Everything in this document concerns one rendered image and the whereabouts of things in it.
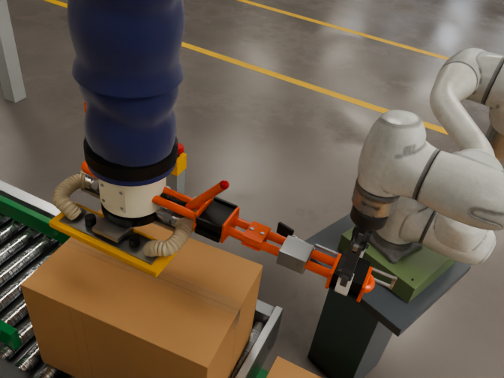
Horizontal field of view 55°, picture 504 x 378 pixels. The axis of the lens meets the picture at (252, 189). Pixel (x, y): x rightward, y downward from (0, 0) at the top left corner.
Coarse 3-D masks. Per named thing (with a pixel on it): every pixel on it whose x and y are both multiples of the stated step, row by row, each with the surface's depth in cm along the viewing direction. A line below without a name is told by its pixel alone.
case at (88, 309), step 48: (192, 240) 159; (48, 288) 138; (96, 288) 140; (144, 288) 142; (192, 288) 143; (240, 288) 145; (48, 336) 150; (96, 336) 138; (144, 336) 129; (192, 336) 131; (240, 336) 156
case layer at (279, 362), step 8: (280, 360) 173; (272, 368) 171; (280, 368) 171; (288, 368) 171; (296, 368) 172; (272, 376) 168; (280, 376) 168; (288, 376) 169; (296, 376) 169; (304, 376) 169; (312, 376) 170
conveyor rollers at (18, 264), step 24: (0, 216) 214; (0, 240) 205; (24, 240) 206; (48, 240) 206; (0, 264) 197; (24, 264) 197; (24, 312) 179; (24, 336) 170; (24, 360) 162; (240, 360) 171
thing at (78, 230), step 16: (80, 208) 132; (64, 224) 127; (80, 224) 127; (80, 240) 125; (96, 240) 124; (128, 240) 125; (144, 240) 126; (128, 256) 122; (144, 256) 122; (160, 256) 123
